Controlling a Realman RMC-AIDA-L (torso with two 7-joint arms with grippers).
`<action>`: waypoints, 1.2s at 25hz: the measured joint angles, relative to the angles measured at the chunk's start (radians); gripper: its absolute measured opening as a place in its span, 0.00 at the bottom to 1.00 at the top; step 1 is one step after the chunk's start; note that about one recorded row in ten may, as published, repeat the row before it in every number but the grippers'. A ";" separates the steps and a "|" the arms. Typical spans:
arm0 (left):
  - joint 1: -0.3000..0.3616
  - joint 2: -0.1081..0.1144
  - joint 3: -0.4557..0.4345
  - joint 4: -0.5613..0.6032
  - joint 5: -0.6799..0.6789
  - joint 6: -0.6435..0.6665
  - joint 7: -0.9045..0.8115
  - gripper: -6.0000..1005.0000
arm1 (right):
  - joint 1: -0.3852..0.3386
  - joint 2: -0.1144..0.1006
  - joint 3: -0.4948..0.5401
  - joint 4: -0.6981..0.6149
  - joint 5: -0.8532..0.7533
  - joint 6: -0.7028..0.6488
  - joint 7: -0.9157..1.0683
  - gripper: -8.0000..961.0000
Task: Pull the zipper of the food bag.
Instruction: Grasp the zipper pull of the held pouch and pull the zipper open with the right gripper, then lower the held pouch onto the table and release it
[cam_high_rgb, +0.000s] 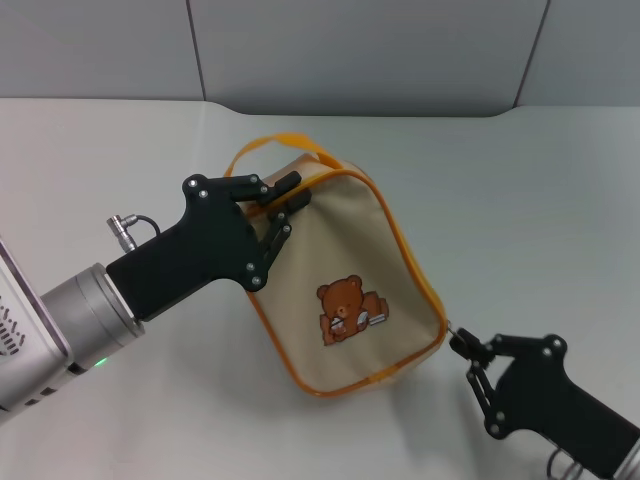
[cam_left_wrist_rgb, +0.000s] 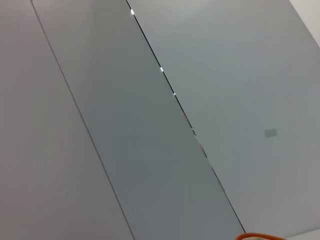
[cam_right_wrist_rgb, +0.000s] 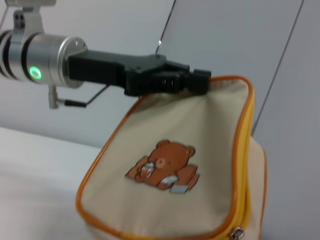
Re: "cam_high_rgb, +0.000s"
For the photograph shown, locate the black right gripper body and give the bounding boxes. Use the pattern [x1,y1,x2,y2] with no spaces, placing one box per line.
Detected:
[487,333,640,476]

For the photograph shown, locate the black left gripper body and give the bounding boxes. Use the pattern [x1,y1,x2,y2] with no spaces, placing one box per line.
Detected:
[105,173,274,321]

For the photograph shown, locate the beige food bag orange trim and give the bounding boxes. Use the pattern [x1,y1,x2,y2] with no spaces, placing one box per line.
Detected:
[224,132,448,400]

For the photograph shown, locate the silver cable connector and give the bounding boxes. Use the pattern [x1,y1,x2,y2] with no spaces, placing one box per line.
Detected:
[105,213,161,246]

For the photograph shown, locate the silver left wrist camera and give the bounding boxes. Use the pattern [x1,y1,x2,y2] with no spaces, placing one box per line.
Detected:
[0,234,74,414]

